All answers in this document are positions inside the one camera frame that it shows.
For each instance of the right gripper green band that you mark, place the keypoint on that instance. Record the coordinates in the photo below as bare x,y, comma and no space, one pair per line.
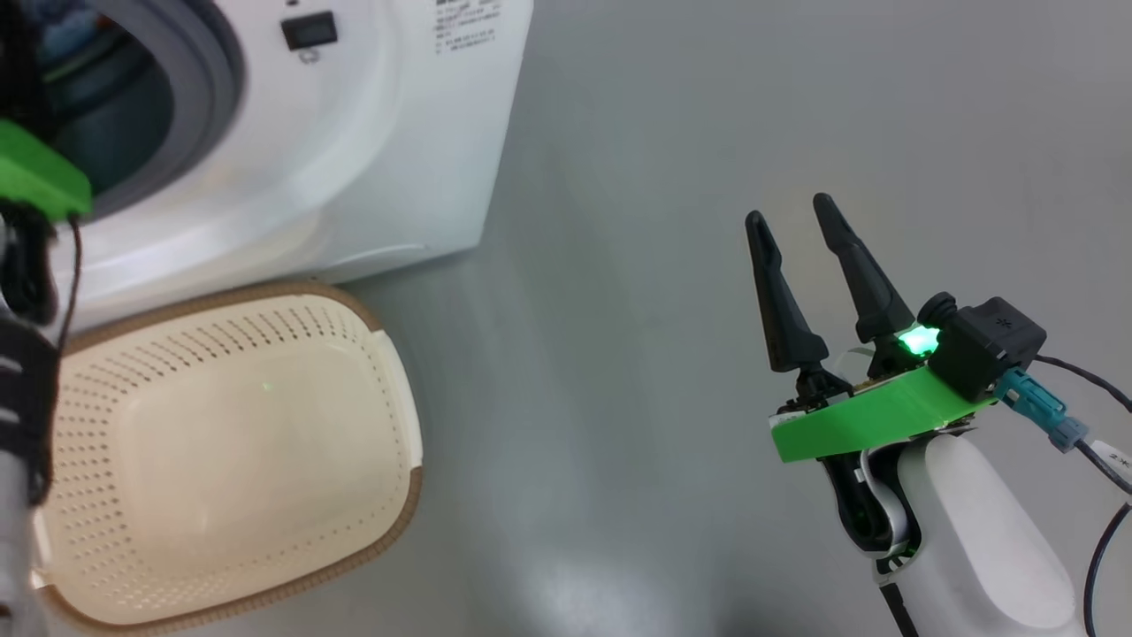
867,420

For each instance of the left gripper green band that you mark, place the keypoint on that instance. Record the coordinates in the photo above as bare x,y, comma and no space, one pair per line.
35,172

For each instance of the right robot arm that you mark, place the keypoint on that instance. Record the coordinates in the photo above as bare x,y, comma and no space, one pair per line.
973,531

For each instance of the white washing machine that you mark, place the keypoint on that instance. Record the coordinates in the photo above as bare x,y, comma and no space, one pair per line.
380,159

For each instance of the cream perforated laundry basket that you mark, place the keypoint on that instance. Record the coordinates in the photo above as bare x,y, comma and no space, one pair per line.
230,460

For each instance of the printed instruction label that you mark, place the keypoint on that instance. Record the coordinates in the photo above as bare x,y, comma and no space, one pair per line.
464,26

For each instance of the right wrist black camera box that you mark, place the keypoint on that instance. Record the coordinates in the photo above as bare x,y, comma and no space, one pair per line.
990,341

